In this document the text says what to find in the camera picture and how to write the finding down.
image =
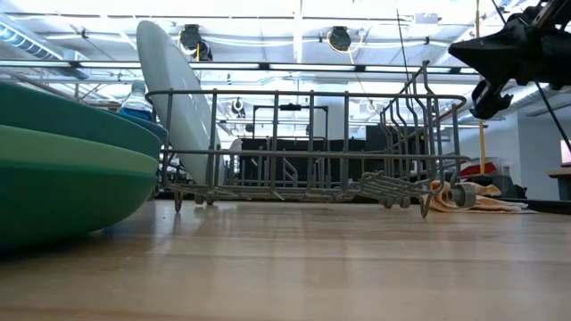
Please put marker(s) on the dark green plate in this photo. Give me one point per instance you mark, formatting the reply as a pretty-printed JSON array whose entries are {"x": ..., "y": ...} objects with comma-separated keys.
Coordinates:
[{"x": 53, "y": 200}]

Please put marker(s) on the small black ceiling reel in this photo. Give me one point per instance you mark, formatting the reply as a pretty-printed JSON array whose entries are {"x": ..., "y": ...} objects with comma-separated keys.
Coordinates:
[{"x": 237, "y": 106}]

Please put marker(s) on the black metal frame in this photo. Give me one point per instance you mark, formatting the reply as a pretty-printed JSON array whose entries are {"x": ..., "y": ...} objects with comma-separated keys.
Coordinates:
[{"x": 290, "y": 107}]

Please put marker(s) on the beige crumpled cloth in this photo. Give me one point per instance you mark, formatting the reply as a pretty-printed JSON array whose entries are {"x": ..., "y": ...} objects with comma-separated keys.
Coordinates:
[{"x": 490, "y": 203}]

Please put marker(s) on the black aluminium table frame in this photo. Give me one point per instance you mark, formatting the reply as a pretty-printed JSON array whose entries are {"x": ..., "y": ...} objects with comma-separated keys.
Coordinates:
[{"x": 553, "y": 206}]

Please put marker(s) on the pale grey plate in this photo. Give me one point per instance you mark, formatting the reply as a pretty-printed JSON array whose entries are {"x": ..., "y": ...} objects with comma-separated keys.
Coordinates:
[{"x": 169, "y": 80}]

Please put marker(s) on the red item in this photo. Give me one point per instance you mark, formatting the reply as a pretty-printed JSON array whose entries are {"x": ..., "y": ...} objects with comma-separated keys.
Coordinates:
[{"x": 479, "y": 170}]

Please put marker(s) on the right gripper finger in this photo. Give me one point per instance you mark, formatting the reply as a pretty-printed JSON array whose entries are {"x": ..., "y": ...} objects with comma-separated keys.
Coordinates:
[
  {"x": 490, "y": 55},
  {"x": 488, "y": 100}
]

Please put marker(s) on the wooden desk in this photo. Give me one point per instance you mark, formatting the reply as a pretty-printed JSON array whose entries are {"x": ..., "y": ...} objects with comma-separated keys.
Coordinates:
[{"x": 560, "y": 174}]

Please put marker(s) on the light green plate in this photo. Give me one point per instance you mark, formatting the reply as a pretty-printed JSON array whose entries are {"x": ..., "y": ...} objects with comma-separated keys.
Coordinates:
[{"x": 67, "y": 149}]

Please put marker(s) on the teal plate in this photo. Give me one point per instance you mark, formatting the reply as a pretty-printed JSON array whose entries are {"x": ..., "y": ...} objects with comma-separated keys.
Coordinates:
[{"x": 67, "y": 116}]

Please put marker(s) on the blue dish soap bottle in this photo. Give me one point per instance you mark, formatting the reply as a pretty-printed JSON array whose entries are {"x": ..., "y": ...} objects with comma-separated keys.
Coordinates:
[{"x": 136, "y": 104}]

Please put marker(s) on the lit monitor screen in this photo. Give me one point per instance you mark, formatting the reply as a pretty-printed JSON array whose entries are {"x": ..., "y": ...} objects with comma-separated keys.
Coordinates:
[{"x": 565, "y": 151}]

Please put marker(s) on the dark grey bag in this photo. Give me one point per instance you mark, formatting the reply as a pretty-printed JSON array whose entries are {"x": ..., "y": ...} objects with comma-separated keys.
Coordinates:
[{"x": 508, "y": 185}]

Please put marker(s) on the blue plate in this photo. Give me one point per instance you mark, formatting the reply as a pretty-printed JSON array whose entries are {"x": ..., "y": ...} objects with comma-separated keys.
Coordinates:
[{"x": 159, "y": 130}]

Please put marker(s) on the silver ventilation duct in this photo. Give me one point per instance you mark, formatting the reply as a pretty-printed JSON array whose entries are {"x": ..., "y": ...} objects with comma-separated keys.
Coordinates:
[{"x": 27, "y": 44}]

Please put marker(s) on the black background workbench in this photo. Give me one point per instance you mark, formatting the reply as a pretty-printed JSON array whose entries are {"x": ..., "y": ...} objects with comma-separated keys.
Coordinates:
[{"x": 374, "y": 140}]

